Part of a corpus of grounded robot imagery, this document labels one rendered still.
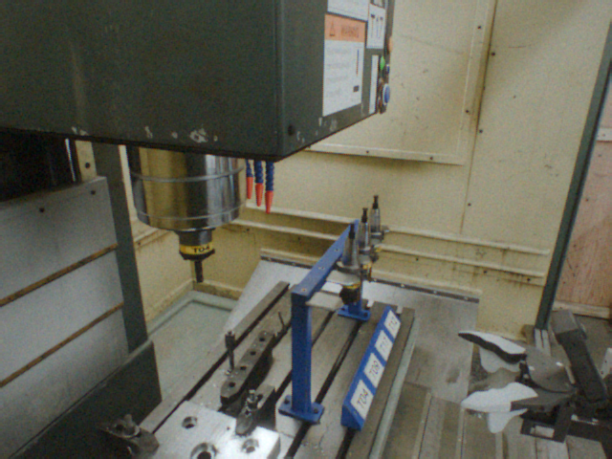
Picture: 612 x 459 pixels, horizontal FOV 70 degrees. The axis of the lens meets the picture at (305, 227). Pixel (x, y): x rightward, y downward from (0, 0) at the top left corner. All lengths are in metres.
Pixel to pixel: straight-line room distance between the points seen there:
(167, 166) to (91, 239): 0.58
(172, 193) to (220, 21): 0.23
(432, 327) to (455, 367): 0.16
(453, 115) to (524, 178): 0.30
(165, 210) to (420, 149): 1.10
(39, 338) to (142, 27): 0.78
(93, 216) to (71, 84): 0.58
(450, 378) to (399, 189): 0.65
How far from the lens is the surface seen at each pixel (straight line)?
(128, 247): 1.28
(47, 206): 1.03
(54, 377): 1.19
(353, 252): 1.01
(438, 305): 1.69
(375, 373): 1.18
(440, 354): 1.58
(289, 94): 0.43
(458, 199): 1.57
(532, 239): 1.61
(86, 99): 0.56
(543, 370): 0.67
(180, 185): 0.57
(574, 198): 1.57
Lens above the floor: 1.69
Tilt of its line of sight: 22 degrees down
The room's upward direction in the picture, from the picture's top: 1 degrees clockwise
